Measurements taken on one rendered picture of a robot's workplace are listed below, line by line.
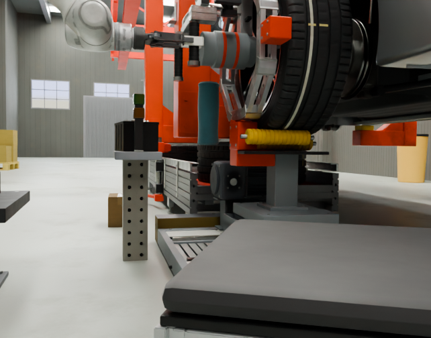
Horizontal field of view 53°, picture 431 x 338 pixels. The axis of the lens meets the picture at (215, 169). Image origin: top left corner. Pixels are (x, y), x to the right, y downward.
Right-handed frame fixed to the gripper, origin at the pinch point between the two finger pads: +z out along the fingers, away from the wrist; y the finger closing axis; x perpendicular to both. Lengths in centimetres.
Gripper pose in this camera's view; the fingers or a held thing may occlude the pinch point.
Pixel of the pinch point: (193, 42)
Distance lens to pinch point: 155.2
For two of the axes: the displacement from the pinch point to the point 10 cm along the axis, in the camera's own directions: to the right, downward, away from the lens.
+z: 9.7, 0.0, 2.4
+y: 2.4, 0.5, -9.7
